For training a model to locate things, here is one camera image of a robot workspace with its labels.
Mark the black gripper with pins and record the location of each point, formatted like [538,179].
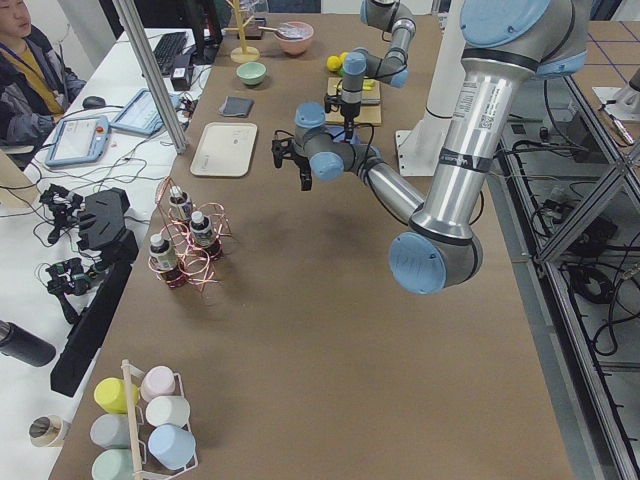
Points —
[300,166]
[350,109]

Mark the blue teach pendant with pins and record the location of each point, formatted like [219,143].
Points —
[139,116]
[78,141]

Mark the upper whole yellow lemon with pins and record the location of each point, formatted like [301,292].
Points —
[333,63]

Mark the seated person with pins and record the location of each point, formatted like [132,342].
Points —
[36,87]

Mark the pink bowl of ice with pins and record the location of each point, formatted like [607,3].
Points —
[297,47]

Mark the back left drink bottle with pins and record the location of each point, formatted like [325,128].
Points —
[165,262]

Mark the grey folded cloth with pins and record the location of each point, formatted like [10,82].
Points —
[236,107]

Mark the back right drink bottle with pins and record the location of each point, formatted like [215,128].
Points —
[181,204]

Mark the wooden cutting board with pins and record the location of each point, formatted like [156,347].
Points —
[370,111]

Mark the white cup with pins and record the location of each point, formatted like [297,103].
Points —
[173,410]

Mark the pale green cup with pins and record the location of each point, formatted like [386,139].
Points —
[113,464]

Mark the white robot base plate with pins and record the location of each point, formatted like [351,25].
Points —
[417,152]

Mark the white rabbit tray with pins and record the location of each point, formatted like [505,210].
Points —
[224,150]

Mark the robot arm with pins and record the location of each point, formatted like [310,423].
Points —
[506,44]
[314,149]

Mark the aluminium frame post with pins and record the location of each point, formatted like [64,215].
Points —
[130,20]

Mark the grey cup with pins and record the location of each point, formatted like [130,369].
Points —
[111,431]

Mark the yellow cup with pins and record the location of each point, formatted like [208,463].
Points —
[109,394]

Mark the black thermos bottle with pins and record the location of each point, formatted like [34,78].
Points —
[25,346]

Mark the drink bottle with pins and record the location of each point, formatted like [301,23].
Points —
[201,228]
[165,262]
[181,204]

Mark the copper wire bottle rack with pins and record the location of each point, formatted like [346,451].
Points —
[198,268]

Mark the black keyboard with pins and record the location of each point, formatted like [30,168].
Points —
[169,45]

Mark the light green bowl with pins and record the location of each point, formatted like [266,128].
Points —
[251,73]

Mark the pink cup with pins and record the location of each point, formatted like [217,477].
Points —
[158,381]

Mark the wooden mug tree stand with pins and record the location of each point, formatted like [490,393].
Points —
[243,17]

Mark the steel ice scoop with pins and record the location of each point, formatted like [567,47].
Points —
[286,31]

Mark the black computer mouse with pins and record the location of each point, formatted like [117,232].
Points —
[93,102]

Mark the blue cup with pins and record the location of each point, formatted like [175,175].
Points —
[172,446]

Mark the black stand fixture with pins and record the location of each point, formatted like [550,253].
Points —
[101,229]

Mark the front drink bottle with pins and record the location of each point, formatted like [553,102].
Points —
[201,228]

